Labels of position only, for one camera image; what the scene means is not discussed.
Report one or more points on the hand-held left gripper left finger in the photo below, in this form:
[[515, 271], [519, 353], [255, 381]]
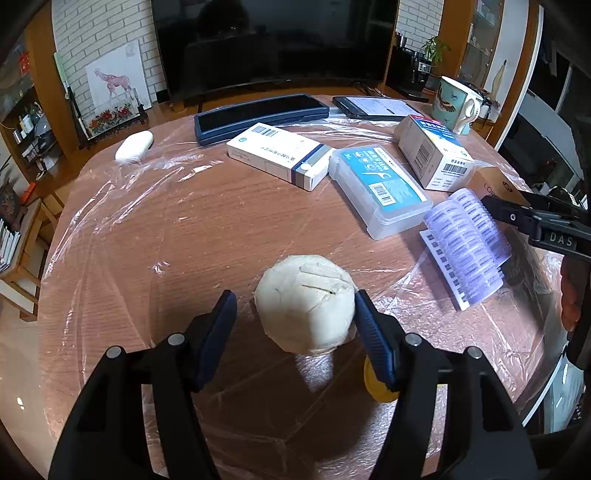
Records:
[[217, 332]]

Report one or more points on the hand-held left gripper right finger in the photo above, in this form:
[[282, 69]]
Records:
[[374, 337]]

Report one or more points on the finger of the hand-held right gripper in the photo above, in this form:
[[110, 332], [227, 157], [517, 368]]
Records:
[[505, 212], [554, 203]]

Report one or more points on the white steamed bun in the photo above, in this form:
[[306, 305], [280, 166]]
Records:
[[300, 304]]

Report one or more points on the blue and white medicine box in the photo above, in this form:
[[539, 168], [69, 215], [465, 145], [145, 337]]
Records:
[[429, 147]]

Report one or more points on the clear plastic floss pick box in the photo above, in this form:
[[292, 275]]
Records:
[[383, 194]]

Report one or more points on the person's right hand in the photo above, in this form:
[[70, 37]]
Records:
[[571, 295]]

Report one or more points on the brown cardboard box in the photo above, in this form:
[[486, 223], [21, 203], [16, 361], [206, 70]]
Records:
[[498, 182]]

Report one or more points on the yellow round lid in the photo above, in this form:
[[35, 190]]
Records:
[[376, 393]]

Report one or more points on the clear plastic sheet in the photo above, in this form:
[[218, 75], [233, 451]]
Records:
[[161, 240]]

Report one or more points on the teal patterned ceramic mug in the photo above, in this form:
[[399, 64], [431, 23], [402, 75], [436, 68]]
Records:
[[450, 106]]

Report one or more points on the black smartphone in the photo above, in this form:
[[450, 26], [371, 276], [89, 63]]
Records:
[[374, 107]]

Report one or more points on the black coffee machine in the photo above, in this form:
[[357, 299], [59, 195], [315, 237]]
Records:
[[408, 69]]

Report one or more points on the small green potted plant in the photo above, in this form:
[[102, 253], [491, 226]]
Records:
[[434, 48]]

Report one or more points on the white medicine box blue stripe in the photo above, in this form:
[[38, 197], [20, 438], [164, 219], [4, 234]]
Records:
[[272, 150]]

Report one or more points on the wooden side table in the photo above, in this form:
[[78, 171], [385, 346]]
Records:
[[32, 258]]

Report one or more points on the white oval case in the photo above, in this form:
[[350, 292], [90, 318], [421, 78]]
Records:
[[134, 145]]

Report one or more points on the blue-cased tablet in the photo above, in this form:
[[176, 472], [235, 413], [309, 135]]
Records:
[[258, 117]]

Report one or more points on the stack of books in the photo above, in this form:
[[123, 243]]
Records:
[[9, 244]]

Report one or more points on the small orange object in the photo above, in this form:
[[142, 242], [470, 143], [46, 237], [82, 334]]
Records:
[[28, 191]]

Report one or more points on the framed red flower picture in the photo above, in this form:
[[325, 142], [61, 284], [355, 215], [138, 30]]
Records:
[[108, 117]]

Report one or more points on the giraffe painting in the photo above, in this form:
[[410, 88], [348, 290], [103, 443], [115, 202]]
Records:
[[117, 78]]

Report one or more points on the large black television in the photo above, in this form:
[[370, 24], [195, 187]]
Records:
[[277, 46]]

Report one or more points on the wooden display cabinet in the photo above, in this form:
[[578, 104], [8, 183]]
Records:
[[27, 120]]

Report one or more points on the pale green stick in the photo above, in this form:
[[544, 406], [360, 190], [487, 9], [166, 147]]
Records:
[[61, 74]]

